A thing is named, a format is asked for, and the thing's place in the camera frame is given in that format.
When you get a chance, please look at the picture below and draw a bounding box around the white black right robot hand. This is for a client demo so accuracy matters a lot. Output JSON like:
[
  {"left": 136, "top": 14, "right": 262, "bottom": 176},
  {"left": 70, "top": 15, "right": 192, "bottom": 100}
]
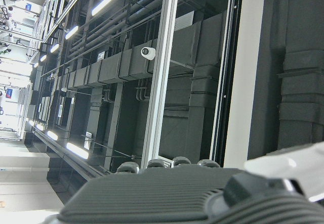
[{"left": 44, "top": 142, "right": 324, "bottom": 224}]

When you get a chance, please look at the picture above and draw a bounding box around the tall aluminium profile column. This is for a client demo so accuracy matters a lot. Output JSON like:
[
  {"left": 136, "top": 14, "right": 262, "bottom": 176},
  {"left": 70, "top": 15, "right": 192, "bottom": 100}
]
[{"left": 140, "top": 0, "right": 181, "bottom": 169}]

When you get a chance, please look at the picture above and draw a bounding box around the grey ventilation duct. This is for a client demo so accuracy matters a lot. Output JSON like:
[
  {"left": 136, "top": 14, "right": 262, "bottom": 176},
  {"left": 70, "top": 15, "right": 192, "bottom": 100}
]
[
  {"left": 57, "top": 10, "right": 228, "bottom": 91},
  {"left": 264, "top": 0, "right": 324, "bottom": 151}
]

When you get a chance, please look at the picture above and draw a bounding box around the white security camera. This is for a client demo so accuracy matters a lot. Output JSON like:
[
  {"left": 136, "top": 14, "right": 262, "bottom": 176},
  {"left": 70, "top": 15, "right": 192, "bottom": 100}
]
[{"left": 140, "top": 46, "right": 156, "bottom": 61}]

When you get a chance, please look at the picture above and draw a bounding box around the white structural beam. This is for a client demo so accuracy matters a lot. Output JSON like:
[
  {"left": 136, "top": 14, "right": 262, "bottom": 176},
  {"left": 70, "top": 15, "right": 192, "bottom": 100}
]
[{"left": 224, "top": 0, "right": 266, "bottom": 169}]

